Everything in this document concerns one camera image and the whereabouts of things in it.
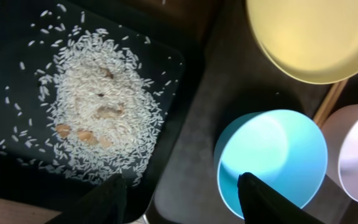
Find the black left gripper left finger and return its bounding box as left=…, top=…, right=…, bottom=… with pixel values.
left=45, top=174, right=127, bottom=224

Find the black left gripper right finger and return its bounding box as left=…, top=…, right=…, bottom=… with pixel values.
left=237, top=172, right=323, bottom=224

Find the light blue bowl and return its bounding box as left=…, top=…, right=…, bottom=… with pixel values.
left=213, top=110, right=328, bottom=218

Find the pile of rice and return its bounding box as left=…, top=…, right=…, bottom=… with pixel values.
left=0, top=2, right=180, bottom=187

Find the pink white bowl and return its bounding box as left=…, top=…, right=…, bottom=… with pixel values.
left=322, top=104, right=358, bottom=202

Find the wooden chopstick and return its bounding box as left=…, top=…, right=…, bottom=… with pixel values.
left=312, top=81, right=343, bottom=124
left=317, top=79, right=349, bottom=128

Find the yellow plate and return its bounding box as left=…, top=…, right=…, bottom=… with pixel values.
left=245, top=0, right=358, bottom=85

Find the black square tray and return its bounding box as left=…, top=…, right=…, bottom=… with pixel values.
left=0, top=0, right=186, bottom=223

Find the dark brown serving tray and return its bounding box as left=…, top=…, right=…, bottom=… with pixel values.
left=144, top=0, right=358, bottom=224

